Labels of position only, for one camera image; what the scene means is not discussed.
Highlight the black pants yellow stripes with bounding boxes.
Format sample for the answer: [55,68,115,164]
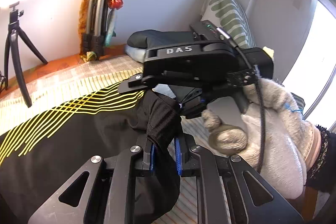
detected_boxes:
[1,84,182,223]

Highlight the black forearm sleeve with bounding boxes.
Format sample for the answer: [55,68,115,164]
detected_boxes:
[306,125,335,194]

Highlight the white knit gloved hand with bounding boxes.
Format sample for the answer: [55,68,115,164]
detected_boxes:
[202,79,321,200]

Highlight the green white patterned pillow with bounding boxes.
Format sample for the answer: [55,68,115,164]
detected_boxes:
[201,0,256,48]

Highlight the folded dark clothes stack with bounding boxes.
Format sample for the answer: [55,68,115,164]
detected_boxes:
[125,30,194,63]

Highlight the folded silver tripod stand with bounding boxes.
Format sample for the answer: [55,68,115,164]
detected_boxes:
[78,0,108,61]

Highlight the yellow striped bed blanket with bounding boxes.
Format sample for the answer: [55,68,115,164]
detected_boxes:
[1,56,142,136]

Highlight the orange bed sheet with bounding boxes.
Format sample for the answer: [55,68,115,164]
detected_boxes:
[23,44,125,83]

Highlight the black mini tripod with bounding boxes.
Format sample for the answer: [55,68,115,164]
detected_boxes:
[2,2,49,108]

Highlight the black braided cable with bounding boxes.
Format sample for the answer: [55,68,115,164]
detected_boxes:
[216,27,267,175]

